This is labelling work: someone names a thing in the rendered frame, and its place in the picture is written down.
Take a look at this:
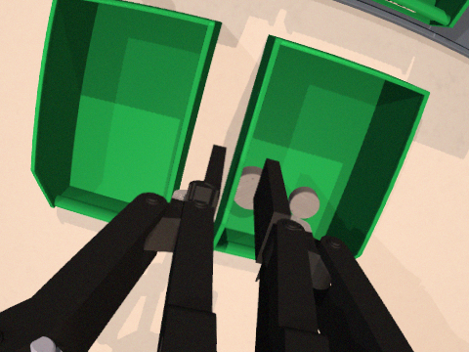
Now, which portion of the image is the grey metal disc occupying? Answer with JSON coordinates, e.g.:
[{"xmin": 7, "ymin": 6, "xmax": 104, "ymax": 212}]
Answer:
[
  {"xmin": 288, "ymin": 187, "xmax": 320, "ymax": 219},
  {"xmin": 234, "ymin": 166, "xmax": 262, "ymax": 209}
]

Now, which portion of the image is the grey storage shelf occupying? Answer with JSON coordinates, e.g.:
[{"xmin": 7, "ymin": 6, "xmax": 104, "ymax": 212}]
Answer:
[{"xmin": 333, "ymin": 0, "xmax": 469, "ymax": 59}]

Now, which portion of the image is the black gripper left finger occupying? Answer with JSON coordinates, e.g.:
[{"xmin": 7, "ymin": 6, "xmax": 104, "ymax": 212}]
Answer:
[{"xmin": 0, "ymin": 144, "xmax": 227, "ymax": 352}]

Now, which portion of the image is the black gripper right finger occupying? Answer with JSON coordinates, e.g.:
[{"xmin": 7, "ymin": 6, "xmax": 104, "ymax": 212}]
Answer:
[{"xmin": 253, "ymin": 158, "xmax": 414, "ymax": 352}]

